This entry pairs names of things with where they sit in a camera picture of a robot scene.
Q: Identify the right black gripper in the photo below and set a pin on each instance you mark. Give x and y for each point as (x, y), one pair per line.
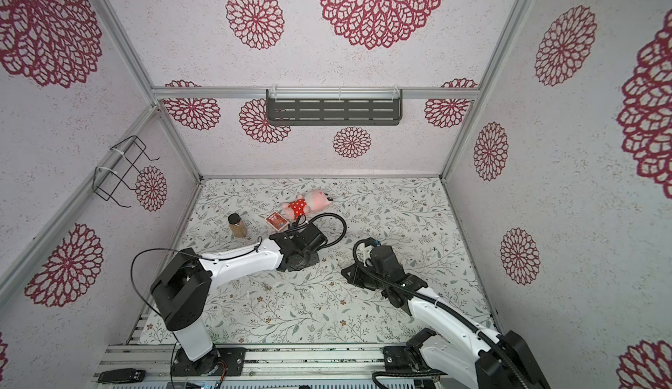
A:
(354, 278)

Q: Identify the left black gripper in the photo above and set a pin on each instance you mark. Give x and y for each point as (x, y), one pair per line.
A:
(315, 259)

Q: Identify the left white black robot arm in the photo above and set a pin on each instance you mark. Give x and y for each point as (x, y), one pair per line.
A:
(180, 292)

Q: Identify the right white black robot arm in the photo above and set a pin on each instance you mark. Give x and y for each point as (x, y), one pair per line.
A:
(451, 320)

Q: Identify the red playing card box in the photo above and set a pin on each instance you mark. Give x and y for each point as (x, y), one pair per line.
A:
(278, 222)

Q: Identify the pink plush pig toy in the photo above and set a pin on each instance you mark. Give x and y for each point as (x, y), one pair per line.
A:
(313, 202)

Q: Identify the brown spice jar black lid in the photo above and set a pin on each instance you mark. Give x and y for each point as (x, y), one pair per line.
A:
(237, 226)

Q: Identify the black remote device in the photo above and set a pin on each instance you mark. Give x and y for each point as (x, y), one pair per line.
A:
(122, 376)

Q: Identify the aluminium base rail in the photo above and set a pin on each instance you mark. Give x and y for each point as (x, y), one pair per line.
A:
(282, 366)

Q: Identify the grey wall shelf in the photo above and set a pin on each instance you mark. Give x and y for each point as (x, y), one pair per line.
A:
(338, 108)

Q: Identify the black wire wall rack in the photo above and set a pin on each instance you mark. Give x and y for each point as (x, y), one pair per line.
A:
(107, 179)

